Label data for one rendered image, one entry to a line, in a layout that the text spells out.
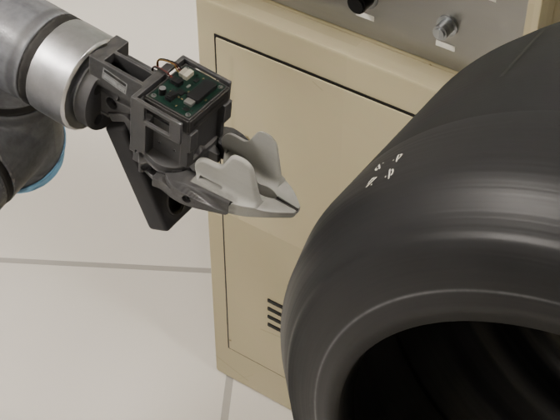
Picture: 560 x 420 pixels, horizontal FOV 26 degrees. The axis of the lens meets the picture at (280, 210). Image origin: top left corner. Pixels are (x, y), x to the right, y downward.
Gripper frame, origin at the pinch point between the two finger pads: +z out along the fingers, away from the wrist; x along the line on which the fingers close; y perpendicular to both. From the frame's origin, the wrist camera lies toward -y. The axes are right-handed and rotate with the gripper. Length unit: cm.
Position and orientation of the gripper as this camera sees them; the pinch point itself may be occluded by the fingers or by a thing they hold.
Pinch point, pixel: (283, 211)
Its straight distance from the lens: 102.3
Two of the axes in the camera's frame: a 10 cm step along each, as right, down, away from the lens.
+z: 8.2, 4.7, -3.2
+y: 1.0, -6.7, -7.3
